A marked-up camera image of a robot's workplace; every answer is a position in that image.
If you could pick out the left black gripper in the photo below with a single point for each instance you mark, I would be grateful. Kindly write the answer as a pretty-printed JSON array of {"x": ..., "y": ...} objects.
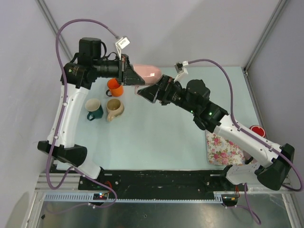
[{"x": 127, "y": 76}]

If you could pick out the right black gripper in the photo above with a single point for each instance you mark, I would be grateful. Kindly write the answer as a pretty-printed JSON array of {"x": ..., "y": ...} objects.
[{"x": 165, "y": 87}]

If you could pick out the pink mug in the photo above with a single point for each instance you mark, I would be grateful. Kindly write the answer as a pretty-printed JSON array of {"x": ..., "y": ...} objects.
[{"x": 147, "y": 75}]

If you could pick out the orange mug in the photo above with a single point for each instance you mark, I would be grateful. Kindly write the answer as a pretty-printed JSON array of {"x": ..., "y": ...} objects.
[{"x": 115, "y": 89}]

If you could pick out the cream mug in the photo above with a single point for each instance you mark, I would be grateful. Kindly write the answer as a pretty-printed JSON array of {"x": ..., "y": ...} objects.
[{"x": 115, "y": 108}]

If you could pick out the dark green mug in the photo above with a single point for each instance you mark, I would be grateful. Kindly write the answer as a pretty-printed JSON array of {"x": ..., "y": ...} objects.
[{"x": 94, "y": 108}]

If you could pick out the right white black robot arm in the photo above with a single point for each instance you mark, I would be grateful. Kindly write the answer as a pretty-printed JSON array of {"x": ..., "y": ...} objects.
[{"x": 273, "y": 161}]

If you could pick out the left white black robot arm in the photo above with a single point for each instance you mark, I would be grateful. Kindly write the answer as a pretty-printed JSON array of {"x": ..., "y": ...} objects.
[{"x": 60, "y": 143}]

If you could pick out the floral tray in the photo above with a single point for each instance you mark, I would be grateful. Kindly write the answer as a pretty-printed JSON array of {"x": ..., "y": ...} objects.
[{"x": 221, "y": 151}]

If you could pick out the red round object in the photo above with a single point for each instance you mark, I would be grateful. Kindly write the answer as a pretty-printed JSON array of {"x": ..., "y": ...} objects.
[{"x": 258, "y": 130}]

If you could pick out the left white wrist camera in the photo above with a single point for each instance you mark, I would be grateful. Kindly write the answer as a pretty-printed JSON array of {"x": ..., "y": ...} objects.
[{"x": 120, "y": 44}]

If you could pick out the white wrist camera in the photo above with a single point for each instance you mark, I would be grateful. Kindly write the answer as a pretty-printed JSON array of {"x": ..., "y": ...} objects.
[
  {"x": 120, "y": 44},
  {"x": 181, "y": 70}
]

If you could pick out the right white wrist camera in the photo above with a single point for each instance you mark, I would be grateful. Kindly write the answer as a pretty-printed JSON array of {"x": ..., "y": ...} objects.
[{"x": 181, "y": 70}]

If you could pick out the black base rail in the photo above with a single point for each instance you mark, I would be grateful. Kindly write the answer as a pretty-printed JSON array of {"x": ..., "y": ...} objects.
[{"x": 160, "y": 185}]

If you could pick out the left aluminium frame post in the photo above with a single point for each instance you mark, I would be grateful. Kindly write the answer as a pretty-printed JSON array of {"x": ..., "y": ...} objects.
[{"x": 57, "y": 33}]

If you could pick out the aluminium frame post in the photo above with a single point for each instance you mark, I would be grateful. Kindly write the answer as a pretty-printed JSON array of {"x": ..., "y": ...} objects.
[
  {"x": 275, "y": 16},
  {"x": 57, "y": 33}
]

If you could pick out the front aluminium frame rail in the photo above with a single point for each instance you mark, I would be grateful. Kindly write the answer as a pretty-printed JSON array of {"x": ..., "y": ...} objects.
[{"x": 70, "y": 183}]

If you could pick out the grey cable duct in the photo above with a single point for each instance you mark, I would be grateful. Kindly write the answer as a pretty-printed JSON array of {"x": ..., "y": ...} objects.
[{"x": 97, "y": 197}]

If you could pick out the right aluminium frame post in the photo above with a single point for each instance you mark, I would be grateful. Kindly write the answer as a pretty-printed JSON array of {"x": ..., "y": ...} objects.
[{"x": 275, "y": 16}]

